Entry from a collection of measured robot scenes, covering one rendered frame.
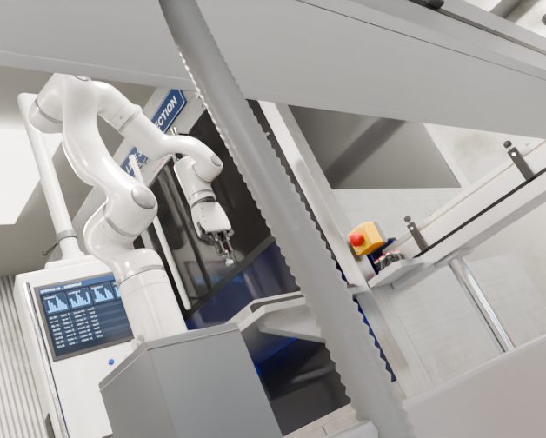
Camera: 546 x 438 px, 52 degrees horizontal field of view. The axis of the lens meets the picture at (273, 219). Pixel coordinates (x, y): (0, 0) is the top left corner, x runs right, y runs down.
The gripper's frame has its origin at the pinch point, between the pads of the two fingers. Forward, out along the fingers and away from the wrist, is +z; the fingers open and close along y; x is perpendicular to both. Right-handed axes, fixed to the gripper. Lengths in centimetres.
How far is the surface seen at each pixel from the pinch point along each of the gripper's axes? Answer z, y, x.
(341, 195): -3.8, -37.8, 20.0
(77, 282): -32, 6, -82
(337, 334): 53, 84, 100
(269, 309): 27.1, 10.5, 18.6
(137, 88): -209, -116, -147
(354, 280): 23.8, -27.8, 16.5
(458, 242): 29, -39, 46
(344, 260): 17.0, -28.0, 16.7
